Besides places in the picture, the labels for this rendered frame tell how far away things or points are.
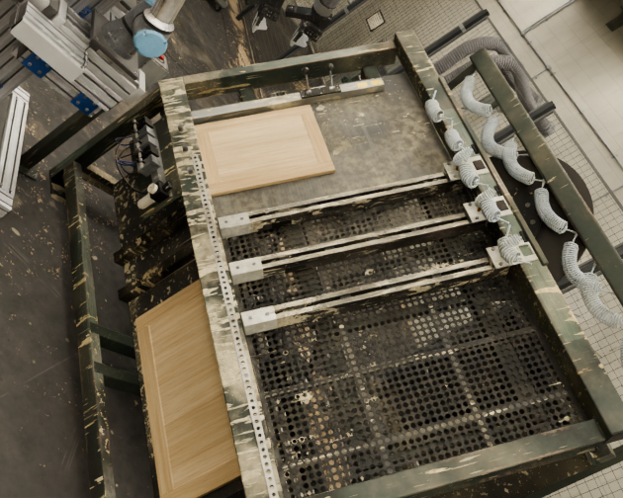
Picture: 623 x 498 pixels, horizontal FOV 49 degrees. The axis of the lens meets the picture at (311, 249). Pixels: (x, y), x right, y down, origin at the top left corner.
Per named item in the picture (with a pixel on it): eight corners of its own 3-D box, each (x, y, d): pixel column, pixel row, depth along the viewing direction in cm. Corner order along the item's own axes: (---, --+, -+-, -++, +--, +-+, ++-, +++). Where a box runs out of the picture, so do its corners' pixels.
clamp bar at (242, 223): (219, 224, 292) (212, 187, 272) (478, 171, 310) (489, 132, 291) (222, 242, 286) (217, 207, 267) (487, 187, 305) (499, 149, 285)
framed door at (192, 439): (137, 320, 320) (134, 319, 318) (229, 263, 302) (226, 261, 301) (165, 515, 269) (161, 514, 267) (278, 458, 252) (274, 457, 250)
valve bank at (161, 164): (107, 127, 321) (144, 99, 313) (130, 142, 332) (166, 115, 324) (118, 208, 293) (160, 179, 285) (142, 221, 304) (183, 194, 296)
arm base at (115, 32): (101, 39, 251) (121, 23, 248) (102, 18, 261) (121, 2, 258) (132, 66, 261) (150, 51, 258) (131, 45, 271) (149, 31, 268)
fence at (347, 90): (192, 118, 329) (190, 112, 326) (380, 83, 344) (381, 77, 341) (193, 124, 327) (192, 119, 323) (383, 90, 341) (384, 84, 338)
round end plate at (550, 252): (405, 200, 368) (543, 118, 343) (410, 205, 373) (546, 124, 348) (463, 326, 324) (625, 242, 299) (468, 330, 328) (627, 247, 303)
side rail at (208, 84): (185, 93, 348) (182, 75, 339) (391, 56, 365) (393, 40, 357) (187, 101, 345) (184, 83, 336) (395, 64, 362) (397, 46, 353)
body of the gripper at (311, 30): (314, 43, 264) (330, 23, 255) (295, 33, 261) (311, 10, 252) (317, 32, 268) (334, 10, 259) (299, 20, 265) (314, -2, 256)
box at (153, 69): (120, 64, 325) (148, 41, 319) (138, 78, 334) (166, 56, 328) (123, 80, 318) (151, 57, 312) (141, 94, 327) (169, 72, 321)
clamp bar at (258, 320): (240, 317, 266) (235, 284, 246) (523, 253, 284) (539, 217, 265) (246, 340, 260) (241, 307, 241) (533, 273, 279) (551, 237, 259)
